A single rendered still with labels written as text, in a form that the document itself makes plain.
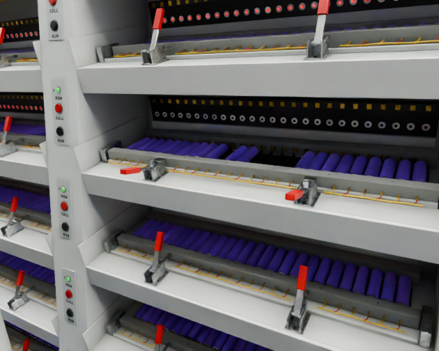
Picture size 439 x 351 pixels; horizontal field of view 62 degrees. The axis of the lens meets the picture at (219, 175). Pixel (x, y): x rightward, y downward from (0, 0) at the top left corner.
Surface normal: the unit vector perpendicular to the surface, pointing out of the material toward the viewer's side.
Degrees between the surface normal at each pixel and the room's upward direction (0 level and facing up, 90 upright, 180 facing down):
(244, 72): 107
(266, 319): 17
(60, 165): 90
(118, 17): 90
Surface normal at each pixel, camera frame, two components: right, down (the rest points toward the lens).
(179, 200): -0.47, 0.44
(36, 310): -0.11, -0.89
